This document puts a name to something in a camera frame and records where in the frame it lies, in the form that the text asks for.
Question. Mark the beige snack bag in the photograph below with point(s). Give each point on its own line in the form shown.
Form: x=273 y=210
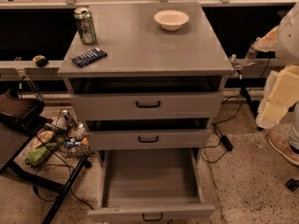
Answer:
x=42 y=138

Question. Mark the wire basket of snacks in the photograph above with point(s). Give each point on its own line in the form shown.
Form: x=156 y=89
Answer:
x=76 y=144

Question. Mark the grey middle drawer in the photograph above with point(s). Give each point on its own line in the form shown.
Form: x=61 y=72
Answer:
x=147 y=133

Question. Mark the grey drawer cabinet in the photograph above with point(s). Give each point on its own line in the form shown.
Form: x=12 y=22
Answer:
x=137 y=45

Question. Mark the person's light trouser leg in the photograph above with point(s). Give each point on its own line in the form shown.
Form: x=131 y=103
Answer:
x=294 y=132

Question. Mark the green drink can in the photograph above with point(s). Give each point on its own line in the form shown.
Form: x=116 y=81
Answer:
x=84 y=22

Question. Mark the white paper bowl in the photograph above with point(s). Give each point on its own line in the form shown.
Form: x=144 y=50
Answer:
x=171 y=20

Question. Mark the grey drawer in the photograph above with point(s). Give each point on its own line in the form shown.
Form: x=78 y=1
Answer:
x=147 y=133
x=114 y=98
x=149 y=185

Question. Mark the small soda can on floor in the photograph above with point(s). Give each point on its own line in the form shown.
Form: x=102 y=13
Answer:
x=69 y=121

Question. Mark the dark low table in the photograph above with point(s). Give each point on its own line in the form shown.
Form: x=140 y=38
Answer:
x=15 y=135

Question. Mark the grey top drawer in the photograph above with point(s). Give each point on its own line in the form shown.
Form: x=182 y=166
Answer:
x=114 y=98

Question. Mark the black power adapter with cable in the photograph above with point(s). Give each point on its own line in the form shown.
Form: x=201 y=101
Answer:
x=223 y=139

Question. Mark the person's tan shoe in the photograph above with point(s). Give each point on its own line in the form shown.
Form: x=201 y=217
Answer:
x=282 y=145

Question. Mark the blue snack bar packet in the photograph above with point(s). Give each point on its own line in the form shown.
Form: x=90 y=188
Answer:
x=89 y=56

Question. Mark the black caster wheel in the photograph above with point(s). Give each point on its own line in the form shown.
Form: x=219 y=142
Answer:
x=292 y=184

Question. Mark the clear plastic water bottle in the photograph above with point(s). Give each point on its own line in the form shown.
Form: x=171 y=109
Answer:
x=251 y=53

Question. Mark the black tripod leg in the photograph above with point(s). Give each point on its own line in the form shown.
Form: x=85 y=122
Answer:
x=244 y=93

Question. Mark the yellow black tape measure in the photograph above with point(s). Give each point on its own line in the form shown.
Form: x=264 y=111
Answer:
x=40 y=61

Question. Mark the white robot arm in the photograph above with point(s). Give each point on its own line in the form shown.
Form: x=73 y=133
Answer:
x=281 y=90

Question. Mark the grey bottom drawer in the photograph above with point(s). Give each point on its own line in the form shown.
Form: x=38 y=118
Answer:
x=149 y=185

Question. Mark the green chip bag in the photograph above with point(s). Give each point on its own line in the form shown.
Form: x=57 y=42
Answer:
x=39 y=155

